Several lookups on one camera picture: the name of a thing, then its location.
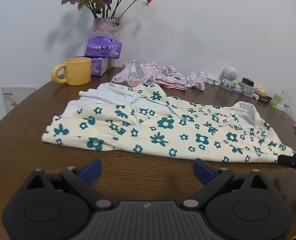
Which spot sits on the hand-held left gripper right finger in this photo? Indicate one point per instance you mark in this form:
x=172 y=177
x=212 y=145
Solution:
x=204 y=171

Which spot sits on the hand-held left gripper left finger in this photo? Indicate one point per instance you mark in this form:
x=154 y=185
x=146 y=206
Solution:
x=91 y=171

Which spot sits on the cream dress with green flowers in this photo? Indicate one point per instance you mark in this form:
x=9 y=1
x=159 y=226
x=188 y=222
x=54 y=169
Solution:
x=175 y=135

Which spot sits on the white power strip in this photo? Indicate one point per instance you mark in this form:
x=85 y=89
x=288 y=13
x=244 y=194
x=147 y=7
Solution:
x=285 y=108

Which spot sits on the green spray bottle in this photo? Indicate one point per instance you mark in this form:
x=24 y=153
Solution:
x=276 y=101

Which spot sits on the black box gold print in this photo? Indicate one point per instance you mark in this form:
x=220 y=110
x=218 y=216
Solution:
x=265 y=99

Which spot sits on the white small tube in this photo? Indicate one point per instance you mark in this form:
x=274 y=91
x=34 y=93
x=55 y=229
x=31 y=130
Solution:
x=257 y=96

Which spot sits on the grey printed tin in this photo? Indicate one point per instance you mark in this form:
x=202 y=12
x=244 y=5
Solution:
x=247 y=91

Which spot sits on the black charger adapter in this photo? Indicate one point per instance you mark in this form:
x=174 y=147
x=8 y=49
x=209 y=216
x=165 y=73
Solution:
x=247 y=81

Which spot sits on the green white small packets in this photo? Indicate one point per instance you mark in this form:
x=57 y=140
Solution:
x=237 y=87

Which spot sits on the pink knit garment purple cuffs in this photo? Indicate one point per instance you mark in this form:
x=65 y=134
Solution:
x=174 y=85

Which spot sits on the pink floral ruffled garment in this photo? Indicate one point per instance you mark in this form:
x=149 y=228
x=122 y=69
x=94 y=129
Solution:
x=197 y=78

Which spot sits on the white robot-shaped speaker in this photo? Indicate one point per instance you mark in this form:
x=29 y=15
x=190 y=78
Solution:
x=229 y=73

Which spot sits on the yellow mug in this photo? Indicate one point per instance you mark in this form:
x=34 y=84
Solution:
x=78 y=71

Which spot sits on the white printed carton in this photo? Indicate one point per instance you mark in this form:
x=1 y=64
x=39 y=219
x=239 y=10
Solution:
x=18 y=97

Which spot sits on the purple tissue pack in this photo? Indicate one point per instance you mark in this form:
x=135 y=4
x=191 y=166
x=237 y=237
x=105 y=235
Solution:
x=98 y=66
x=100 y=47

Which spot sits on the pale pink textured vase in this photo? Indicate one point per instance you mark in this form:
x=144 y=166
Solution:
x=105 y=26

